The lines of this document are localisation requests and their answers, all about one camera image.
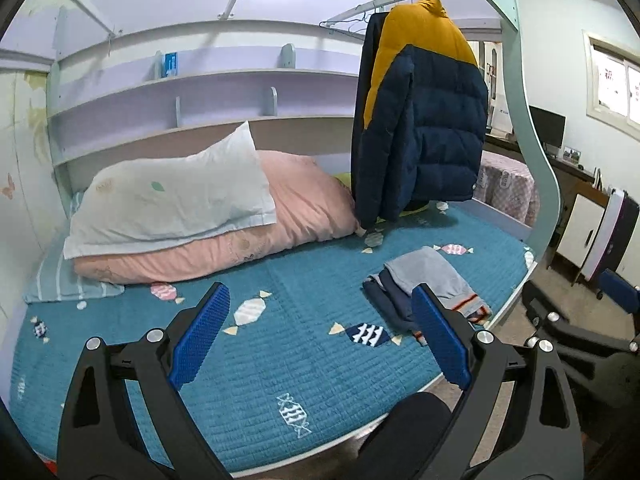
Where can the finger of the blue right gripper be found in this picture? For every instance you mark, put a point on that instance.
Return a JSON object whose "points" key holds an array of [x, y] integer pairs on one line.
{"points": [[619, 290]]}

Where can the small blue box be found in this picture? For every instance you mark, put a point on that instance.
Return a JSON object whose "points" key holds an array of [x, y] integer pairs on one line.
{"points": [[170, 65]]}

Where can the metal clothes rail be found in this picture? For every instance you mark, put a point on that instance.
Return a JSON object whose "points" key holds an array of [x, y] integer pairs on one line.
{"points": [[477, 19]]}

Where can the mint green bed frame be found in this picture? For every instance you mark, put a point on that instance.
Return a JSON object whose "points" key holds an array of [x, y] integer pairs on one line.
{"points": [[523, 126]]}

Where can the navy and yellow puffer jacket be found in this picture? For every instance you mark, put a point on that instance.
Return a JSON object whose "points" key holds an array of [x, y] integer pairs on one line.
{"points": [[420, 114]]}

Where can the pink patterned blanket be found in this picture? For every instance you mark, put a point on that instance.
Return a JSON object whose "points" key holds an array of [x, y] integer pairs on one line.
{"points": [[507, 185]]}

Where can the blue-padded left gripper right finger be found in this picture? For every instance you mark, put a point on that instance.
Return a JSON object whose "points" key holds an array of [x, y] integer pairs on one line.
{"points": [[540, 437]]}

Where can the black computer monitor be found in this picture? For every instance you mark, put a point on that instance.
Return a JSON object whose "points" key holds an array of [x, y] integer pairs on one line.
{"points": [[549, 127]]}

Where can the white cabinet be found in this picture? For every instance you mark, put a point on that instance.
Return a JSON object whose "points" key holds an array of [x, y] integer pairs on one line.
{"points": [[583, 224]]}

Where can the blue striped pillow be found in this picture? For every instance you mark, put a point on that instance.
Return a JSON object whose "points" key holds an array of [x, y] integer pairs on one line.
{"points": [[55, 279]]}

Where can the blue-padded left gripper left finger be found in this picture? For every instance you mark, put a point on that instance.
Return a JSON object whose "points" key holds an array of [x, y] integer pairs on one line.
{"points": [[99, 436]]}

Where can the window with white frame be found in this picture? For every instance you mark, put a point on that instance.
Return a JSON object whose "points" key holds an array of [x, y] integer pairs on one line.
{"points": [[612, 84]]}

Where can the white pillow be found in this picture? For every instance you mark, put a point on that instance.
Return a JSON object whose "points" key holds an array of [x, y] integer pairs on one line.
{"points": [[149, 204]]}

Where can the teal quilted bedspread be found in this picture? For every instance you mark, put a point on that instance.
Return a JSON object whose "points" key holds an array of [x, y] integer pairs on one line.
{"points": [[284, 385]]}

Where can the purple wall shelf unit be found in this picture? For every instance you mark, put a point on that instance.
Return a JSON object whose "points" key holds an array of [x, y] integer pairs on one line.
{"points": [[294, 84]]}

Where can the grey and navy jacket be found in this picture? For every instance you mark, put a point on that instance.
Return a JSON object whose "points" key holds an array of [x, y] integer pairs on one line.
{"points": [[390, 290]]}

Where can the pink folded duvet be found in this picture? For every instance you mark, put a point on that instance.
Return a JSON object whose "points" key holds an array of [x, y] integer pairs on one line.
{"points": [[311, 206]]}

